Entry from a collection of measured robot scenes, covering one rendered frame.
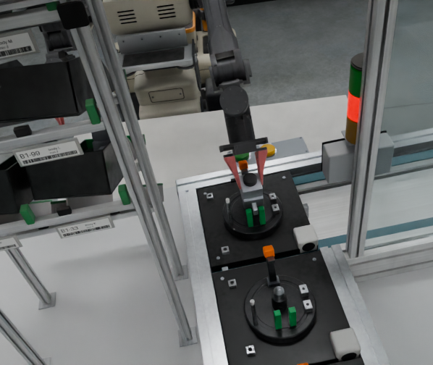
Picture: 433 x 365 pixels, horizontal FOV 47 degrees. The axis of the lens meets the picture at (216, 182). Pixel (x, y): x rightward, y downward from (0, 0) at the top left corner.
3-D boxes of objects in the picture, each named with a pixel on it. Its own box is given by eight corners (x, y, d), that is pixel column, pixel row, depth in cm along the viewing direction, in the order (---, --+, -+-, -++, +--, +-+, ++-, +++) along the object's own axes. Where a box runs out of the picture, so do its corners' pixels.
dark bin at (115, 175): (86, 150, 108) (80, 116, 105) (146, 145, 106) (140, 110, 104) (33, 200, 82) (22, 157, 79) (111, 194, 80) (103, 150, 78)
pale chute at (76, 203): (111, 205, 123) (110, 187, 123) (164, 201, 122) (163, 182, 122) (66, 214, 95) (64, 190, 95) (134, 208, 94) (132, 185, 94)
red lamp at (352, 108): (342, 108, 87) (344, 85, 84) (370, 102, 87) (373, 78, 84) (352, 125, 84) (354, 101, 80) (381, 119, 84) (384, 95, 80)
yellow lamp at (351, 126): (341, 130, 91) (342, 108, 87) (368, 124, 91) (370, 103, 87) (350, 148, 87) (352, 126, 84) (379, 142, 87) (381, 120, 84)
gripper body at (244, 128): (269, 145, 105) (263, 110, 105) (221, 154, 105) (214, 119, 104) (265, 146, 111) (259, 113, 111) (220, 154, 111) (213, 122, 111)
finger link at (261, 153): (274, 183, 105) (266, 140, 105) (240, 190, 105) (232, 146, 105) (269, 182, 112) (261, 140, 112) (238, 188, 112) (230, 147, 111)
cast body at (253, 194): (238, 185, 114) (237, 168, 109) (257, 182, 114) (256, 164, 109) (245, 216, 110) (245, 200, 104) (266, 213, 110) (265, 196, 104)
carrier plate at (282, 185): (197, 195, 127) (195, 189, 126) (289, 176, 128) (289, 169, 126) (211, 272, 110) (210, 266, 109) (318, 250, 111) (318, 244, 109)
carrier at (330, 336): (213, 278, 109) (204, 242, 100) (320, 255, 110) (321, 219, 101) (232, 387, 92) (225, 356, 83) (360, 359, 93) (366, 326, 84)
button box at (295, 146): (229, 166, 140) (226, 150, 136) (302, 151, 140) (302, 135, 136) (233, 184, 135) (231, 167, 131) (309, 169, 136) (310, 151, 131)
